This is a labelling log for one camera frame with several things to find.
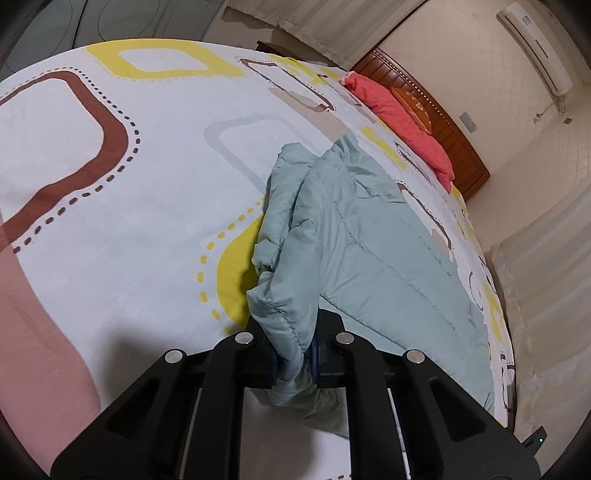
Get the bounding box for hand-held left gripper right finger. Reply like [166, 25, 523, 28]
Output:
[311, 308, 541, 480]

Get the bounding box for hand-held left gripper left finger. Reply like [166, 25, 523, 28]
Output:
[50, 314, 279, 480]

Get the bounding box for light green puffer jacket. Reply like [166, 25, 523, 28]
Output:
[246, 133, 494, 437]

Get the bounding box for white window curtain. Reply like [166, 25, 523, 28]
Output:
[226, 0, 430, 68]
[489, 185, 591, 444]

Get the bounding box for bed with patterned sheet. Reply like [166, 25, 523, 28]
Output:
[0, 41, 515, 480]

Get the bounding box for wooden headboard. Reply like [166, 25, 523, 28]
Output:
[349, 46, 490, 201]

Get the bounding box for coral pink pillow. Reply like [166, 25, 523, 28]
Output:
[339, 72, 455, 192]

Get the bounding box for orange cushion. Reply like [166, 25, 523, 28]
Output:
[390, 85, 435, 137]

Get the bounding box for frosted glass wardrobe doors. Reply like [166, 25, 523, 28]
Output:
[0, 0, 232, 79]

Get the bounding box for white air conditioner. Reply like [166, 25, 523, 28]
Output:
[496, 0, 573, 95]

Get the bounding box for white wall cable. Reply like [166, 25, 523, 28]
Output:
[534, 95, 574, 124]

